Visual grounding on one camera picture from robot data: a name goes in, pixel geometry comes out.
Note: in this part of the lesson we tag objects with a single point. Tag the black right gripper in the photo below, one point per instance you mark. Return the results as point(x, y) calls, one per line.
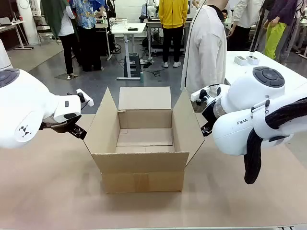
point(209, 115)

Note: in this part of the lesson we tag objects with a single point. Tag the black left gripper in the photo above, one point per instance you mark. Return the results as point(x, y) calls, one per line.
point(72, 123)

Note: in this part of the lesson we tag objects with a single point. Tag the brown cardboard box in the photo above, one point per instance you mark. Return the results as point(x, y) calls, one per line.
point(144, 165)

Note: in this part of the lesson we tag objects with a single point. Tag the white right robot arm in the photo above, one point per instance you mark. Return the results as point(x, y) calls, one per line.
point(242, 105)

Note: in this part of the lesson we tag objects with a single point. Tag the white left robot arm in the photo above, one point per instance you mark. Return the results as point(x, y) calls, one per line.
point(26, 100)

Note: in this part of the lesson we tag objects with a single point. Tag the small white box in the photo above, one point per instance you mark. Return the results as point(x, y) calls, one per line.
point(240, 60)
point(253, 60)

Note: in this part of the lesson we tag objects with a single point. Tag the person in white cardigan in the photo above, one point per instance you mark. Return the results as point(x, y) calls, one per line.
point(206, 48)

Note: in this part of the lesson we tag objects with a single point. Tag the teal bottle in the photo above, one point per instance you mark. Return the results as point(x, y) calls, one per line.
point(142, 77)

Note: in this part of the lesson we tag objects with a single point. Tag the grey step stool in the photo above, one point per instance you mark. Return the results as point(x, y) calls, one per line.
point(134, 64)

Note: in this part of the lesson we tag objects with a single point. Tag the person in floral shirt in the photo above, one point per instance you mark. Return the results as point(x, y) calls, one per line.
point(88, 36)

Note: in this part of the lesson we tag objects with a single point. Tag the white table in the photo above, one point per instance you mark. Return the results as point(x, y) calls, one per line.
point(283, 69)

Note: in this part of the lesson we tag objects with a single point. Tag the person with green scarf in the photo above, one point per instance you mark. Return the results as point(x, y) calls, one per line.
point(64, 28)

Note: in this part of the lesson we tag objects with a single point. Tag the person in white jacket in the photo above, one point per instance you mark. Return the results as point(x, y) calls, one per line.
point(242, 26)

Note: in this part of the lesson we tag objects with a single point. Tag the white standing desk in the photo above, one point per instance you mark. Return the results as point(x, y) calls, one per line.
point(128, 28)

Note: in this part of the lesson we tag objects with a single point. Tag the black pole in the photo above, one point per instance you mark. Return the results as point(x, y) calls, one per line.
point(257, 26)

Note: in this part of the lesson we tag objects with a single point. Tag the person in yellow jacket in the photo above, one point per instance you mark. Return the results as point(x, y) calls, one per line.
point(173, 19)

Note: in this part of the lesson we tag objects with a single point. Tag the person in lime trousers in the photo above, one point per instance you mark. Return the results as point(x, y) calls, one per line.
point(275, 36)

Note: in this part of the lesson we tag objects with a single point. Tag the dark wooden desk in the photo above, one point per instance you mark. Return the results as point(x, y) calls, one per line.
point(9, 28)

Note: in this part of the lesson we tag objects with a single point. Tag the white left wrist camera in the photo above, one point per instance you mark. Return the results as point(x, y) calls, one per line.
point(86, 100)

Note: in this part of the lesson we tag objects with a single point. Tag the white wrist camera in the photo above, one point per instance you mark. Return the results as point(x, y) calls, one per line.
point(200, 95)
point(86, 100)

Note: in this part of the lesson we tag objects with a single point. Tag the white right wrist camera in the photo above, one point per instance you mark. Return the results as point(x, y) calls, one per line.
point(200, 95)

